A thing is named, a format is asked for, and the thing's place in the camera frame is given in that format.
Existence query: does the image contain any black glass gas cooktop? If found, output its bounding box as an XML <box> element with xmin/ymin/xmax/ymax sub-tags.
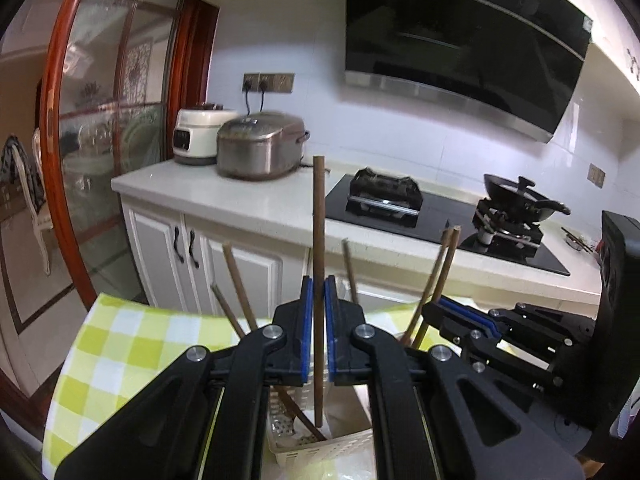
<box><xmin>325</xmin><ymin>172</ymin><xmax>571</xmax><ymax>277</ymax></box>

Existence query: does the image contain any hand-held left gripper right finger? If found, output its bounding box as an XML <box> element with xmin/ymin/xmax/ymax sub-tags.
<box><xmin>324</xmin><ymin>275</ymin><xmax>586</xmax><ymax>480</ymax></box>

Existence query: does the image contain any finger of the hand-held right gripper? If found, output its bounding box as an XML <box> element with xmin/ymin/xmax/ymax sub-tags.
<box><xmin>439</xmin><ymin>295</ymin><xmax>598</xmax><ymax>357</ymax></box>
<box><xmin>421</xmin><ymin>302</ymin><xmax>552</xmax><ymax>387</ymax></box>

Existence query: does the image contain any red framed glass sliding door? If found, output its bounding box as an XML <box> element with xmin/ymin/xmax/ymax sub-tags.
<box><xmin>0</xmin><ymin>0</ymin><xmax>221</xmax><ymax>453</ymax></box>

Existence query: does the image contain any black range hood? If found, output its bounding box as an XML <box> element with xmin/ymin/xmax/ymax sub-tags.
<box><xmin>344</xmin><ymin>0</ymin><xmax>593</xmax><ymax>143</ymax></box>

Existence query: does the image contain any silver rice cooker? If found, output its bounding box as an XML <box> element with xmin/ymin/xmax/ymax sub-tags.
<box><xmin>216</xmin><ymin>112</ymin><xmax>311</xmax><ymax>181</ymax></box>

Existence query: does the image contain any small metal dish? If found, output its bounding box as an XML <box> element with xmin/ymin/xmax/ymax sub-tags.
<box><xmin>561</xmin><ymin>227</ymin><xmax>597</xmax><ymax>253</ymax></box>

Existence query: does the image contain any brown wooden chopstick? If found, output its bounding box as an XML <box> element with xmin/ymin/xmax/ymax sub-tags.
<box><xmin>341</xmin><ymin>238</ymin><xmax>361</xmax><ymax>307</ymax></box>
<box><xmin>221</xmin><ymin>244</ymin><xmax>259</xmax><ymax>332</ymax></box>
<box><xmin>312</xmin><ymin>156</ymin><xmax>327</xmax><ymax>428</ymax></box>
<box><xmin>411</xmin><ymin>225</ymin><xmax>462</xmax><ymax>350</ymax></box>
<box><xmin>400</xmin><ymin>227</ymin><xmax>453</xmax><ymax>346</ymax></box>
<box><xmin>210</xmin><ymin>284</ymin><xmax>328</xmax><ymax>443</ymax></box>

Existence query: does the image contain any gold triple wall outlet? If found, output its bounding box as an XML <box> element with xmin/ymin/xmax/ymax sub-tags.
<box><xmin>243</xmin><ymin>73</ymin><xmax>296</xmax><ymax>95</ymax></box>

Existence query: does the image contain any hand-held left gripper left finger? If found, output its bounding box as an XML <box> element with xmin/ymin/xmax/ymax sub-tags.
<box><xmin>54</xmin><ymin>275</ymin><xmax>315</xmax><ymax>480</ymax></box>

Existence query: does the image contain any white base kitchen cabinet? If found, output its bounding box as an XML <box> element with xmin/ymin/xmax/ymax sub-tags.
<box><xmin>111</xmin><ymin>160</ymin><xmax>606</xmax><ymax>326</ymax></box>

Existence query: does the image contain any white wall cabinet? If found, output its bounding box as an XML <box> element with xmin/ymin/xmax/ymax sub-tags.
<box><xmin>502</xmin><ymin>0</ymin><xmax>640</xmax><ymax>98</ymax></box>

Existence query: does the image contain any white rice cooker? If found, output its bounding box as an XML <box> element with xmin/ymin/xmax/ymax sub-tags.
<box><xmin>172</xmin><ymin>105</ymin><xmax>240</xmax><ymax>166</ymax></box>

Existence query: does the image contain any black burner pan support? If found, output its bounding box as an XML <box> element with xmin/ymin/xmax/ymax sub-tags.
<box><xmin>346</xmin><ymin>167</ymin><xmax>423</xmax><ymax>217</ymax></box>
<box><xmin>472</xmin><ymin>199</ymin><xmax>543</xmax><ymax>251</ymax></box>

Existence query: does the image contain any white plastic utensil basket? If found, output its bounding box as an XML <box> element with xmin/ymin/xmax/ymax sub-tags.
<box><xmin>264</xmin><ymin>382</ymin><xmax>377</xmax><ymax>470</ymax></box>

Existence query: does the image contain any white wooden dining chair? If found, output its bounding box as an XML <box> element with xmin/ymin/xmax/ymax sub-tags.
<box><xmin>0</xmin><ymin>132</ymin><xmax>53</xmax><ymax>276</ymax></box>

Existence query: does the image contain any black wok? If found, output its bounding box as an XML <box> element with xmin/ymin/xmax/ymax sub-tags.
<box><xmin>482</xmin><ymin>173</ymin><xmax>572</xmax><ymax>223</ymax></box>

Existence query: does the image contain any dark patterned cloth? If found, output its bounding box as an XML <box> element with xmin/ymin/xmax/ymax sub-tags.
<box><xmin>0</xmin><ymin>135</ymin><xmax>46</xmax><ymax>206</ymax></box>

